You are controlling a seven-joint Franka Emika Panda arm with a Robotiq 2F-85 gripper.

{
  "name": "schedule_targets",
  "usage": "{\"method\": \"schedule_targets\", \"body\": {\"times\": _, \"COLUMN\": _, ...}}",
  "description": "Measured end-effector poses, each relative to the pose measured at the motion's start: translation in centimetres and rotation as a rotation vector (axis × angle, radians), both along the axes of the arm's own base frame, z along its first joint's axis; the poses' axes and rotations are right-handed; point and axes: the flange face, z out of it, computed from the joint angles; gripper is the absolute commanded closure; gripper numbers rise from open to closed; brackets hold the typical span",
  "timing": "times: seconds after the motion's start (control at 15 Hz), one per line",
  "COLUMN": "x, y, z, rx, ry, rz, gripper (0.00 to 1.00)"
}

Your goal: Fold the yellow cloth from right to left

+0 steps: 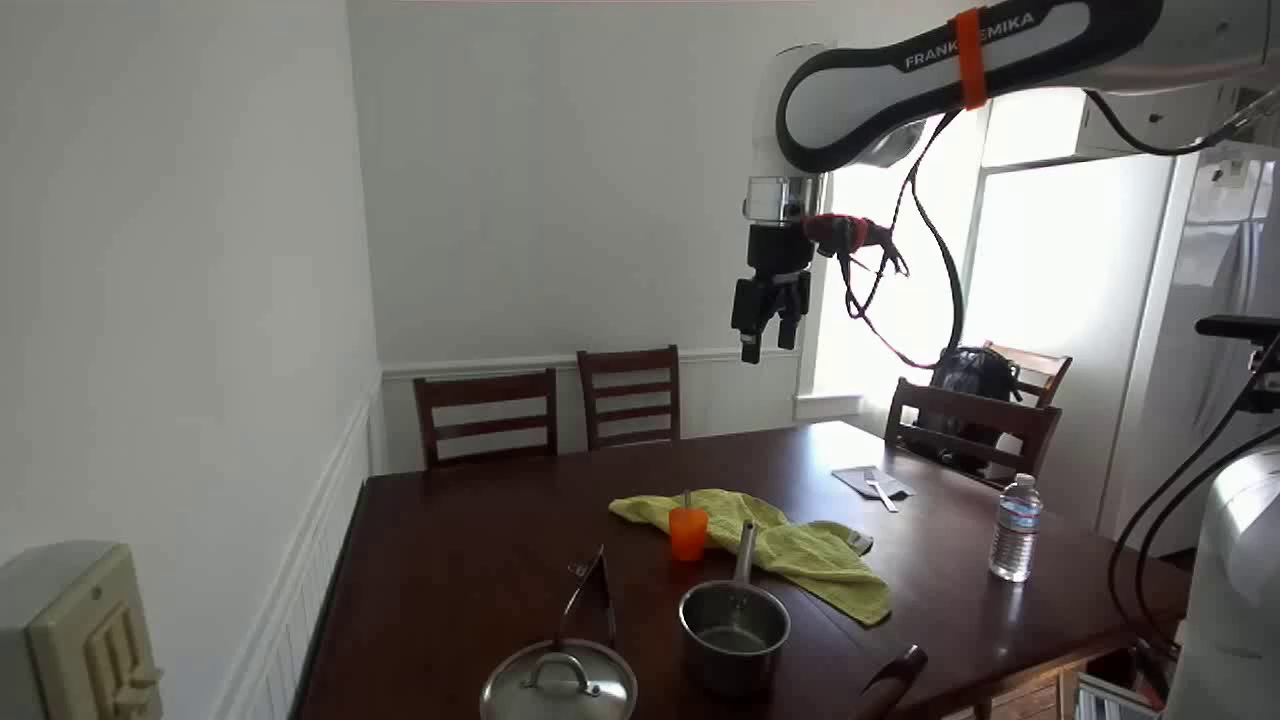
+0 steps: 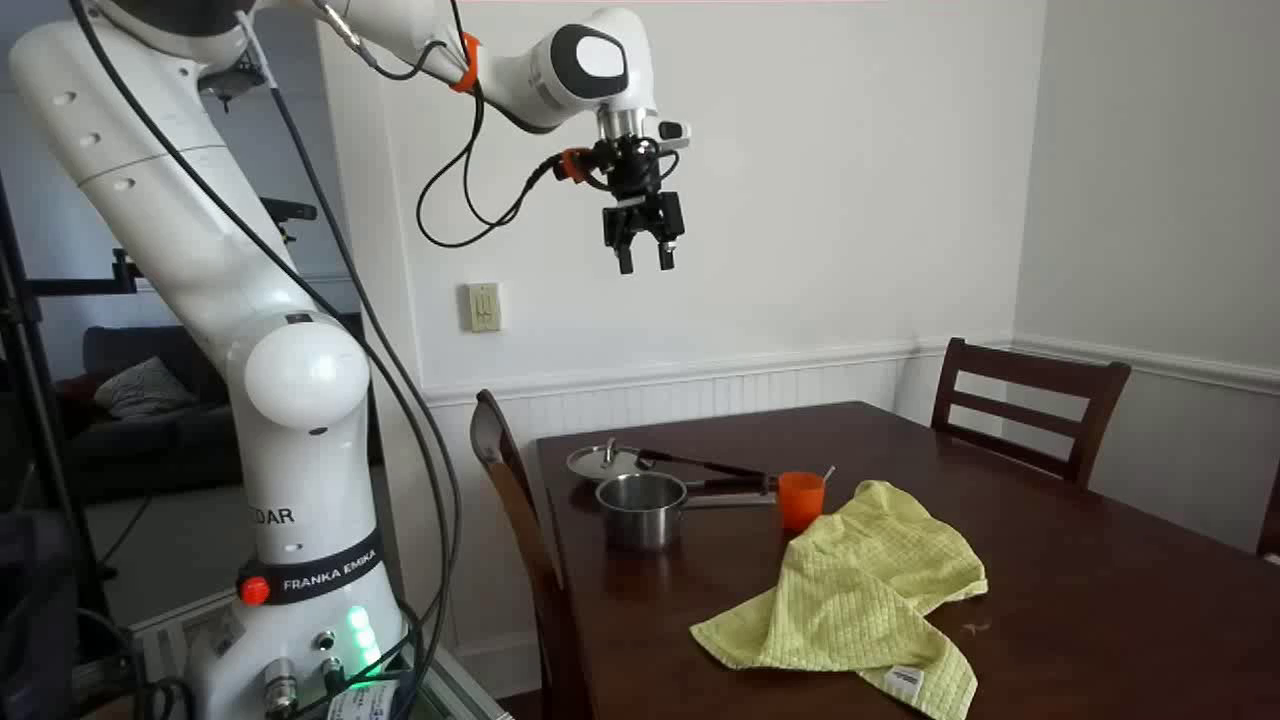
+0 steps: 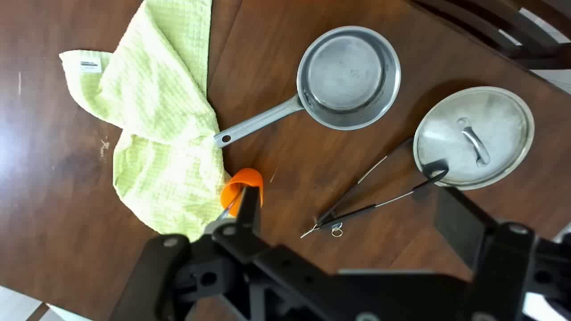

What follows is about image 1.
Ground white wall cabinet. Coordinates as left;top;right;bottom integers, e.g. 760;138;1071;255
1074;84;1280;169

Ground black camera stand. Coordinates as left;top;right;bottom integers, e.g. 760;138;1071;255
1191;312;1280;419

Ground light brown wooden chair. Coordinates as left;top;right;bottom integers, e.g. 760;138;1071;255
990;339;1074;412

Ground yellow cloth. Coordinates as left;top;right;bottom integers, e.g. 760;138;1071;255
606;482;896;632

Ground beige wall switch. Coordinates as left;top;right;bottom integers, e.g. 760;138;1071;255
0;534;173;720

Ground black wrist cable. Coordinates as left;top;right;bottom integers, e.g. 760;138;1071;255
813;105;972;376

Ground bright window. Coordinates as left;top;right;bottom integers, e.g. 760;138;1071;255
803;84;997;406

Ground orange strap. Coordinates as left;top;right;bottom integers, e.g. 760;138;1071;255
948;4;997;110

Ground orange plastic cup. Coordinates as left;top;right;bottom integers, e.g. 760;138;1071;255
662;501;713;569

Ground black metal utensil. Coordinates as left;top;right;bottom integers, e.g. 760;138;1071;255
555;540;620;648

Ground steel pot lid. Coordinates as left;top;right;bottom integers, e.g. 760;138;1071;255
477;637;643;720

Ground white paper card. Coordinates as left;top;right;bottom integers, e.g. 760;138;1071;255
826;460;914;514

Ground black bag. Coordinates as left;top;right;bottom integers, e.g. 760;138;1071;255
922;342;1022;403

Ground narrow dark wooden chair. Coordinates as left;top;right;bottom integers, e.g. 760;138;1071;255
570;339;683;457

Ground clear plastic water bottle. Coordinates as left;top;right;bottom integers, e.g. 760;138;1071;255
985;467;1046;589

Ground white refrigerator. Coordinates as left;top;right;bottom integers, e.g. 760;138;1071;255
959;138;1280;543

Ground dark wooden handle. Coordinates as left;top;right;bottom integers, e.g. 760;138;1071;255
854;639;932;720

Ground black base cable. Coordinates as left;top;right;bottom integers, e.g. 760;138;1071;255
1102;339;1280;656

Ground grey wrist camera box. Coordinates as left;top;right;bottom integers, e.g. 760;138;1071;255
740;173;819;228

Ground steel saucepan with handle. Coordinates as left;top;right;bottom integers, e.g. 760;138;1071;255
677;519;795;705

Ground wide dark wooden chair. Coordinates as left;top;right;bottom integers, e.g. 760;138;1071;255
407;364;563;474

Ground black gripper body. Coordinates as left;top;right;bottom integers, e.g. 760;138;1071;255
740;221;815;288

